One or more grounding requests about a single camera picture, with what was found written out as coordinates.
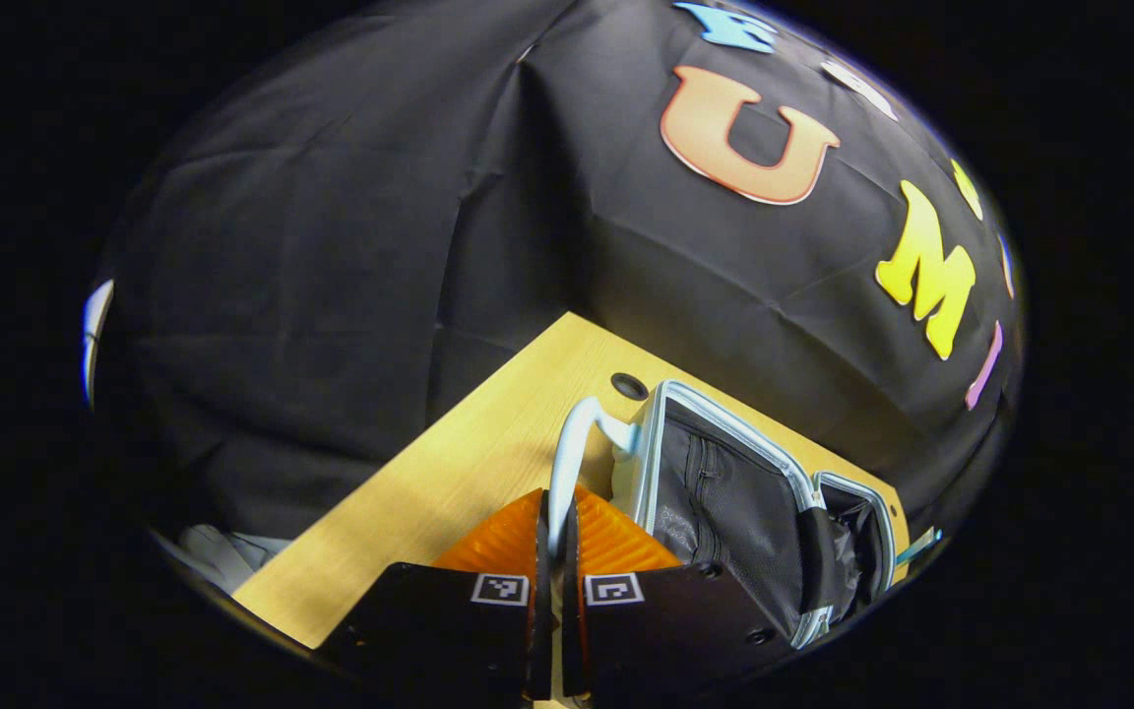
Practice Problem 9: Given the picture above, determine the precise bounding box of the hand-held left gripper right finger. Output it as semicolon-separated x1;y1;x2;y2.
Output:
562;483;800;702

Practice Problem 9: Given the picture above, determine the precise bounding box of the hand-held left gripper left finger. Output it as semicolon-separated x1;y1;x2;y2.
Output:
316;487;553;702

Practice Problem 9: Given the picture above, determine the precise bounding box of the pale blue suitcase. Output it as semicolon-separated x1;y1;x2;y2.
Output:
547;379;908;651

